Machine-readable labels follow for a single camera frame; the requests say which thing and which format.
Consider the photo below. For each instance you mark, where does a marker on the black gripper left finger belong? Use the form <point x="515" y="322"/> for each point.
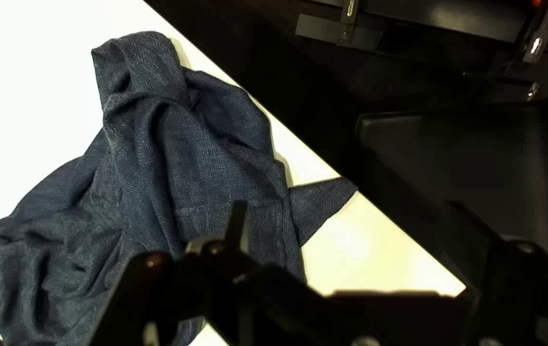
<point x="221" y="300"/>

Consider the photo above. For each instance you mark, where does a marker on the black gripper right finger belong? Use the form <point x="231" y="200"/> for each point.
<point x="529" y="295"/>

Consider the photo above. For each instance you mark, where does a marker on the dark clamped base plate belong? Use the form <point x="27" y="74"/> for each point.
<point x="427" y="16"/>

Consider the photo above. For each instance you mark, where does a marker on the blue knitted cloth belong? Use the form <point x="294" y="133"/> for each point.
<point x="158" y="160"/>

